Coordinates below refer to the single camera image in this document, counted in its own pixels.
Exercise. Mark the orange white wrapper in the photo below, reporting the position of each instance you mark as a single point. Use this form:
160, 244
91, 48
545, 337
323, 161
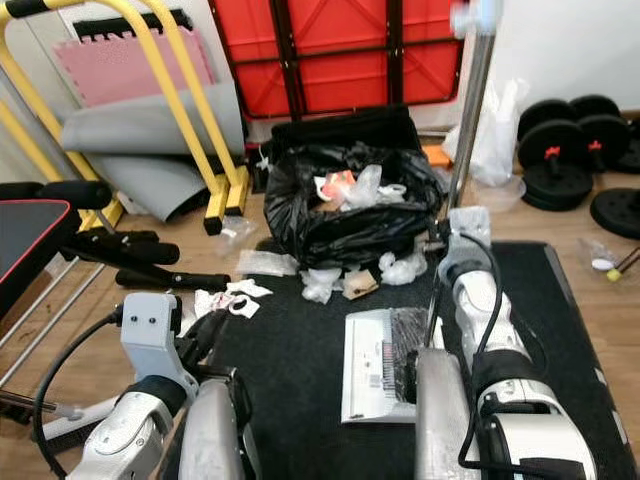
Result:
338, 185

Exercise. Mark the black foam tile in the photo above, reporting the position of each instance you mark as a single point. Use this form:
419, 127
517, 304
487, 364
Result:
175, 20

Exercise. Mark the brown stick yellow tip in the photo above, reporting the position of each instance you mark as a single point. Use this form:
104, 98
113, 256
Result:
613, 274

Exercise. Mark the white red paper wrapper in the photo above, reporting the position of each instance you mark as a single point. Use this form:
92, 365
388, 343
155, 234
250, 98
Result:
245, 295

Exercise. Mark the black weight plate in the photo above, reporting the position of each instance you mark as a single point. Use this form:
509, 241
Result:
615, 213

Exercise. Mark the clear bag white lid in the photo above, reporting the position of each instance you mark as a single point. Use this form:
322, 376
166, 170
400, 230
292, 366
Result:
600, 258

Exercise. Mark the black foam bench roller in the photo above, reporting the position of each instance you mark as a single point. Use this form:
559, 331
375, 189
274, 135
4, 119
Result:
175, 279
125, 252
60, 195

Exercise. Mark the clear plastic packet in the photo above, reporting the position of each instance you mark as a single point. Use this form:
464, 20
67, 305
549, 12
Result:
267, 264

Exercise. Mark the black floor mat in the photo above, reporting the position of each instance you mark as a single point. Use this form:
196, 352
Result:
290, 380

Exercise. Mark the black rubbish bag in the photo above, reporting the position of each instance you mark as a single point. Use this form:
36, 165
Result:
320, 235

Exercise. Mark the pink foam mat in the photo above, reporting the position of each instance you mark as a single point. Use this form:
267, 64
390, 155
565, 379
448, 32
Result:
120, 70

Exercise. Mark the black red-trimmed bench pad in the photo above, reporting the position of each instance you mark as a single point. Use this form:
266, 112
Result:
30, 250

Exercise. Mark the orange box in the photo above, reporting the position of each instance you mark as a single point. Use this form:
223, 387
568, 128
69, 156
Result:
436, 156

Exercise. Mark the yellow metal frame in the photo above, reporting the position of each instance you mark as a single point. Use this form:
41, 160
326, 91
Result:
225, 200

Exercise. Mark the white plastic bag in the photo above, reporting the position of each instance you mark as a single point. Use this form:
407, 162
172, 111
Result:
495, 130

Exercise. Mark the red folding table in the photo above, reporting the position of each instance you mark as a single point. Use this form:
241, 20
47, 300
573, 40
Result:
340, 80

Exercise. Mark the crumpled clear plastic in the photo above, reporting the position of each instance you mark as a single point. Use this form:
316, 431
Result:
403, 268

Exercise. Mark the grey rolled mat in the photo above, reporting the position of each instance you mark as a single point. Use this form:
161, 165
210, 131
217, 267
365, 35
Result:
130, 135

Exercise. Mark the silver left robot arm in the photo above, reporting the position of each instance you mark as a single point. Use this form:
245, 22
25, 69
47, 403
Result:
125, 440

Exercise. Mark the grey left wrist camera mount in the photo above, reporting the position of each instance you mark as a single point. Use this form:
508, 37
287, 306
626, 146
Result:
150, 335

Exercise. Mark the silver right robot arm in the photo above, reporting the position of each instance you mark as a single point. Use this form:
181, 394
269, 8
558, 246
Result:
475, 310

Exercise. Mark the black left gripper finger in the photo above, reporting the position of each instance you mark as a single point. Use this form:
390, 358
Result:
207, 330

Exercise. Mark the white plastic wrapper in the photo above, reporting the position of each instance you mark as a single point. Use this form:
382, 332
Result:
372, 188

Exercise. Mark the robot right leg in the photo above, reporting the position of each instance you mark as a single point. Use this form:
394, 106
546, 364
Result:
445, 430

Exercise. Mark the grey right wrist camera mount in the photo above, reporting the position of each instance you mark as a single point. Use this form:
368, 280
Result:
470, 225

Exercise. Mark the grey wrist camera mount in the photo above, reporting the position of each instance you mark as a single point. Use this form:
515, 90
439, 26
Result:
150, 335
470, 225

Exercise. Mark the robot left leg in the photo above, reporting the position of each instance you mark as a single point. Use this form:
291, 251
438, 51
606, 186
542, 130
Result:
210, 440

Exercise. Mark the brown card piece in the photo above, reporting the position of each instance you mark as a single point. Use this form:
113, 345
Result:
359, 285

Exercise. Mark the robot leg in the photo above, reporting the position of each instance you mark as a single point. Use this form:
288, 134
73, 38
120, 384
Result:
210, 440
445, 430

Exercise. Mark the crumpled white tissue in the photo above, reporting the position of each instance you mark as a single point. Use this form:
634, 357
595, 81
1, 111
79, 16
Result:
320, 286

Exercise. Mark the black fabric box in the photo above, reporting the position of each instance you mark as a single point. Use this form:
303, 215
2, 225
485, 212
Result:
345, 128

